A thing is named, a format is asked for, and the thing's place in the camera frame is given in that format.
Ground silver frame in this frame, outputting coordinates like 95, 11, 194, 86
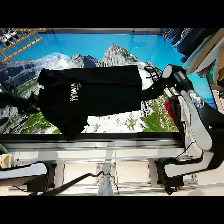
0, 137, 224, 197

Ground red garment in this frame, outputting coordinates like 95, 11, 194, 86
164, 99, 178, 126

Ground heap of clothes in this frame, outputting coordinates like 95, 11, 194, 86
183, 29, 224, 88

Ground striped garment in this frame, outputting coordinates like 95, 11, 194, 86
160, 28, 194, 44

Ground black cable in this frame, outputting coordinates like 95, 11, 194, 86
37, 170, 105, 197

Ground black T-shirt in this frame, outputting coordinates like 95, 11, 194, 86
37, 65, 144, 141

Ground dark blue garment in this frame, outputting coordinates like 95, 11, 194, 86
173, 28, 220, 58

